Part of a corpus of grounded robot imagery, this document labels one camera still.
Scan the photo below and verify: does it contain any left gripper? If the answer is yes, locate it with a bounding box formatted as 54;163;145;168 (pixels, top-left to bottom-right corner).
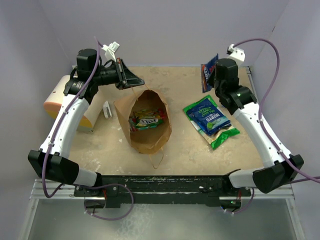
92;58;144;91

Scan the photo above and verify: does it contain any green yellow candy packet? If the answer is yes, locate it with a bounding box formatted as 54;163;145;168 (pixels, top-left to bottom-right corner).
134;109;161;125

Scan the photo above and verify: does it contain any brown paper bag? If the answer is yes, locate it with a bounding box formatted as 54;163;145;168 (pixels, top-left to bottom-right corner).
114;88;172;156

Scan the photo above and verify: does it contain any blue Burts chilli bag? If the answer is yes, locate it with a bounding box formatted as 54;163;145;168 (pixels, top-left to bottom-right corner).
200;53;219;93

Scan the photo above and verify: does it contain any blue Kettle chips bag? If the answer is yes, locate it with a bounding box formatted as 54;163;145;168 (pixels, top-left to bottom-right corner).
186;98;231;136

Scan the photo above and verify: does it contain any green white snack packet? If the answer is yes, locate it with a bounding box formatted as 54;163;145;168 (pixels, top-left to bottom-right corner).
183;94;240;150

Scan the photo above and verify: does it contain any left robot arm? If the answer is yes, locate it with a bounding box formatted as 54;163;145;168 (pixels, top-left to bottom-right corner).
28;48;145;196

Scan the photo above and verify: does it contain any small white clip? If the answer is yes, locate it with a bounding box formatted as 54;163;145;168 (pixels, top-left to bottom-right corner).
102;101;112;119

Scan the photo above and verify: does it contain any red green Fox's candy packet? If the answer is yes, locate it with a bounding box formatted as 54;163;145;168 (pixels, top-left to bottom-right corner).
128;108;166;132

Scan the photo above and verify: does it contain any orange beige box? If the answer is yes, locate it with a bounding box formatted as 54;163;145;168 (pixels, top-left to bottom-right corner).
43;75;106;132

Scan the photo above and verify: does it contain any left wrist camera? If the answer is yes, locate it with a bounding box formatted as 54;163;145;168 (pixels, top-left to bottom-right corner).
101;41;120;62

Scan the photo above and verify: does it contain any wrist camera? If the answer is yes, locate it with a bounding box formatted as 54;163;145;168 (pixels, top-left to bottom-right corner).
101;41;120;62
226;44;246;67

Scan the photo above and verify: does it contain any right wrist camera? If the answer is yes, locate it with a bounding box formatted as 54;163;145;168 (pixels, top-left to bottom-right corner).
226;44;246;67

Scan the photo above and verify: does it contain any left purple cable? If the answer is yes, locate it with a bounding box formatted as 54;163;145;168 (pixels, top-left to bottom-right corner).
42;36;135;221

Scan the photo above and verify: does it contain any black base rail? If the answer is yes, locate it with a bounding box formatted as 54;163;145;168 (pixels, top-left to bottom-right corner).
74;175;251;209

